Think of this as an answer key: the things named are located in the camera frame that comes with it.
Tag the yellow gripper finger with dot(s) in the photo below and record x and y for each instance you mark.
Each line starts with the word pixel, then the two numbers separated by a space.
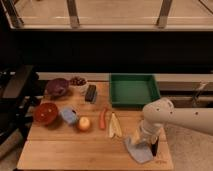
pixel 136 137

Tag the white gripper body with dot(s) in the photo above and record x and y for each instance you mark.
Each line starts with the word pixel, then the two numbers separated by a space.
pixel 149 132

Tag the blue-grey towel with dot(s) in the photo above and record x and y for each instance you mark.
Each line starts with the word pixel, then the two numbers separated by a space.
pixel 141 152

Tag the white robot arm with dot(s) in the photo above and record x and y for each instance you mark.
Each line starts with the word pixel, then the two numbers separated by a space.
pixel 159 112

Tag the orange carrot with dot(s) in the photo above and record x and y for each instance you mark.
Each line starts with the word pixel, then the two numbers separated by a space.
pixel 102 121

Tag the green plastic tray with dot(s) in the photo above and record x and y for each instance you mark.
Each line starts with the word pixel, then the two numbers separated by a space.
pixel 132 90

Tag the yellow-red apple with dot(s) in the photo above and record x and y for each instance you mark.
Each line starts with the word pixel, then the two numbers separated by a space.
pixel 84 124

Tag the dark rectangular sharpening block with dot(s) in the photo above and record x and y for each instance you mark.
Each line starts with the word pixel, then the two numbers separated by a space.
pixel 90 93

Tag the wooden cutting board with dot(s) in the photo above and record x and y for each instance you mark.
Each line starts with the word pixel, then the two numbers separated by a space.
pixel 63 148

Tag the white bowl of nuts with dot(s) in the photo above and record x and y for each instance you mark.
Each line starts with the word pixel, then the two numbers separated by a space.
pixel 79 83

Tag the purple bowl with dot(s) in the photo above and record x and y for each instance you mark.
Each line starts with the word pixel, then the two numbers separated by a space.
pixel 57 87

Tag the red bowl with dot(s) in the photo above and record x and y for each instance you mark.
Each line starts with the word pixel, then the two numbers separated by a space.
pixel 45 113

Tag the black handled knife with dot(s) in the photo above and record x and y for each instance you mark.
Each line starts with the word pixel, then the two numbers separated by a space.
pixel 154 148

